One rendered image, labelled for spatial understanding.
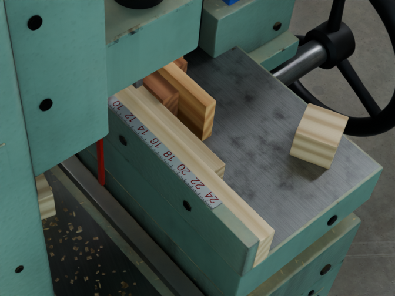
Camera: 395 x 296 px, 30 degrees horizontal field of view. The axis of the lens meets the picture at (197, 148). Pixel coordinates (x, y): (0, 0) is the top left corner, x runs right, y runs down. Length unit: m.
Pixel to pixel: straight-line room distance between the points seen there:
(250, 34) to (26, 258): 0.41
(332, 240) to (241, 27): 0.27
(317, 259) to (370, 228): 1.02
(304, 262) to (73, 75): 0.38
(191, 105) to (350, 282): 1.08
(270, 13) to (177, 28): 0.23
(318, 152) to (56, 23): 0.35
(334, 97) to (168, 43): 1.44
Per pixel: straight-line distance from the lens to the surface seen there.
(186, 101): 0.77
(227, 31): 0.86
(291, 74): 0.98
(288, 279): 0.83
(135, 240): 0.81
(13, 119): 0.50
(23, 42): 0.52
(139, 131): 0.72
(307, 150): 0.77
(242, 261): 0.68
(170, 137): 0.72
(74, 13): 0.53
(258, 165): 0.77
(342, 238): 0.87
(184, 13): 0.68
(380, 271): 1.81
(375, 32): 2.34
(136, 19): 0.66
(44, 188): 0.82
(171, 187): 0.71
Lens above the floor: 1.51
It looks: 52 degrees down
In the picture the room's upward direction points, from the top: 7 degrees clockwise
